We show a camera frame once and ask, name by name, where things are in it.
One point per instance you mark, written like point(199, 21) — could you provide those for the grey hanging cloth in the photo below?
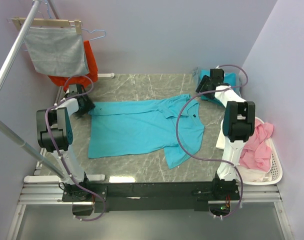
point(57, 52)

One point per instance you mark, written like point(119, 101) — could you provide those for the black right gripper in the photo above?
point(204, 80)

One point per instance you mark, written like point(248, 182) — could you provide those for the aluminium rail frame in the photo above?
point(51, 194)

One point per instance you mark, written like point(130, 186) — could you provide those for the pink t shirt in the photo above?
point(256, 154)

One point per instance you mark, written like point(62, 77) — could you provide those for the white laundry basket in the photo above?
point(258, 177)

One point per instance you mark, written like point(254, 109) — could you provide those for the turquoise t shirt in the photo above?
point(229, 78)
point(141, 127)

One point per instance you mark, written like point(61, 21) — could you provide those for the white rack foot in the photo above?
point(106, 75)

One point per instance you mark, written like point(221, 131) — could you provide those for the metal clothes rack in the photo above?
point(4, 71)

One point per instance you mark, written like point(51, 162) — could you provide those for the black base beam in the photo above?
point(138, 196)

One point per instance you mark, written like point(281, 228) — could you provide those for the folded turquoise t shirt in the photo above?
point(229, 78)

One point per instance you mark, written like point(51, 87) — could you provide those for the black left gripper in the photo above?
point(89, 106)

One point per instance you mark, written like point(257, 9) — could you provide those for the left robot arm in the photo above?
point(55, 134)

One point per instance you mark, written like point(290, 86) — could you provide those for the orange hanging garment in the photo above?
point(91, 63)

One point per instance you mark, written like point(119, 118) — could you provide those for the wooden clip hanger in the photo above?
point(52, 23)

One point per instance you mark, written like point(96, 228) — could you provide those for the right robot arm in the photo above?
point(237, 127)

